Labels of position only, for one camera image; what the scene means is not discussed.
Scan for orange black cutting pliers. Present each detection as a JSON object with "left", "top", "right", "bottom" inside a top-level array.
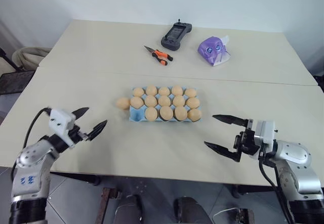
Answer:
[{"left": 143, "top": 45, "right": 174, "bottom": 67}]

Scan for blue egg carton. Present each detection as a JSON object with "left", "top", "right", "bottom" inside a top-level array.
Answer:
[{"left": 129, "top": 86, "right": 204, "bottom": 123}]

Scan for dark object beside table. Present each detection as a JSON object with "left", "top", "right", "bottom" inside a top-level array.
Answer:
[{"left": 313, "top": 74, "right": 324, "bottom": 91}]

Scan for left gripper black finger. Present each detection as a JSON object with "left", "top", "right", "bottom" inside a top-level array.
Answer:
[
  {"left": 71, "top": 107, "right": 90, "bottom": 120},
  {"left": 87, "top": 119, "right": 108, "bottom": 142}
]

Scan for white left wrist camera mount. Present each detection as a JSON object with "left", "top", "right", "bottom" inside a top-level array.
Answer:
[{"left": 49, "top": 108, "right": 77, "bottom": 148}]

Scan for beige round basket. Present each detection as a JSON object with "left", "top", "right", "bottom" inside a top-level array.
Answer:
[{"left": 12, "top": 46, "right": 52, "bottom": 71}]

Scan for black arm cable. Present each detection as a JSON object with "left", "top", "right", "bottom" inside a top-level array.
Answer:
[
  {"left": 257, "top": 143, "right": 294, "bottom": 224},
  {"left": 11, "top": 106, "right": 52, "bottom": 182}
]

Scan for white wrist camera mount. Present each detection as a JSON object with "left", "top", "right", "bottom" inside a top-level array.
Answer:
[
  {"left": 254, "top": 119, "right": 278, "bottom": 159},
  {"left": 49, "top": 108, "right": 77, "bottom": 148}
]

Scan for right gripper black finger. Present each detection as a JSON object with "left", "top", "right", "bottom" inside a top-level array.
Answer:
[
  {"left": 212, "top": 114, "right": 248, "bottom": 128},
  {"left": 204, "top": 141, "right": 241, "bottom": 163}
]

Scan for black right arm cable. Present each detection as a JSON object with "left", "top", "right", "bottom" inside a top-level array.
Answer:
[{"left": 257, "top": 143, "right": 294, "bottom": 224}]

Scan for thin white cable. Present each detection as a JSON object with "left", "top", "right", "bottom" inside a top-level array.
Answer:
[{"left": 212, "top": 208, "right": 239, "bottom": 222}]

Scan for dark rounded shape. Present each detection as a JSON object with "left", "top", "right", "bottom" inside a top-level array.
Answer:
[{"left": 114, "top": 194, "right": 145, "bottom": 224}]

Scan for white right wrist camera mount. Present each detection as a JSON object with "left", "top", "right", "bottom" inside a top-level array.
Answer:
[{"left": 254, "top": 119, "right": 278, "bottom": 159}]

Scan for grey handheld controller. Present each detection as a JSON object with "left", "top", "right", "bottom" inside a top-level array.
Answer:
[{"left": 160, "top": 18, "right": 193, "bottom": 51}]

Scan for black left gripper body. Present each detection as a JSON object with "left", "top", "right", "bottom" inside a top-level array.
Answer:
[{"left": 67, "top": 125, "right": 91, "bottom": 148}]

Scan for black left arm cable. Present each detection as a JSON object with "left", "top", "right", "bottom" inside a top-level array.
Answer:
[{"left": 11, "top": 106, "right": 52, "bottom": 182}]

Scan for black table frame beam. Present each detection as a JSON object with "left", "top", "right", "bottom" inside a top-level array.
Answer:
[
  {"left": 230, "top": 184, "right": 277, "bottom": 199},
  {"left": 50, "top": 171, "right": 102, "bottom": 186}
]

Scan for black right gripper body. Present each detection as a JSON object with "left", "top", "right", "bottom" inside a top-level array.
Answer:
[{"left": 233, "top": 118, "right": 261, "bottom": 158}]

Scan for black stand leg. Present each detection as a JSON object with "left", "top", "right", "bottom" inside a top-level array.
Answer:
[{"left": 0, "top": 47, "right": 21, "bottom": 72}]

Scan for purple tissue pack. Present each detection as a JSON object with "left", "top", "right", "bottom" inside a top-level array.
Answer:
[{"left": 197, "top": 34, "right": 232, "bottom": 67}]

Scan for black mesh panel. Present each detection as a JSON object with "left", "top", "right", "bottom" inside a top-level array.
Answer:
[{"left": 0, "top": 70, "right": 36, "bottom": 95}]

